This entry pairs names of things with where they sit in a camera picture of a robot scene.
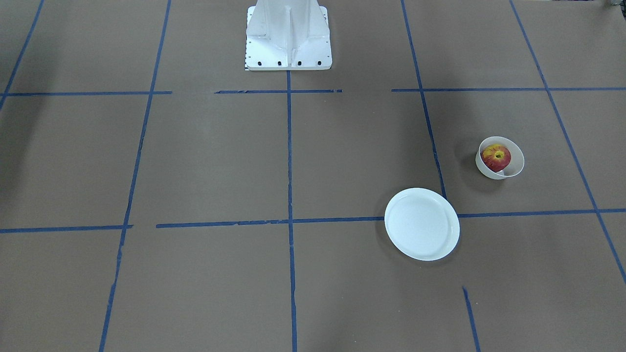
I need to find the red yellow apple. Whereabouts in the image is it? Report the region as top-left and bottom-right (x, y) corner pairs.
(480, 143), (512, 173)

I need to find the white plate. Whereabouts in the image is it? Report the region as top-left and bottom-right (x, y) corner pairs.
(384, 188), (460, 262)

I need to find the white bowl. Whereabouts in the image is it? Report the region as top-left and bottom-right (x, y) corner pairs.
(475, 136), (525, 180)

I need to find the brown paper table mat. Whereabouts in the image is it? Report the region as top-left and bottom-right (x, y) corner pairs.
(1, 0), (625, 352)

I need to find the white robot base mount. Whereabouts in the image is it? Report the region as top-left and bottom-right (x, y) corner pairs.
(245, 0), (333, 71)

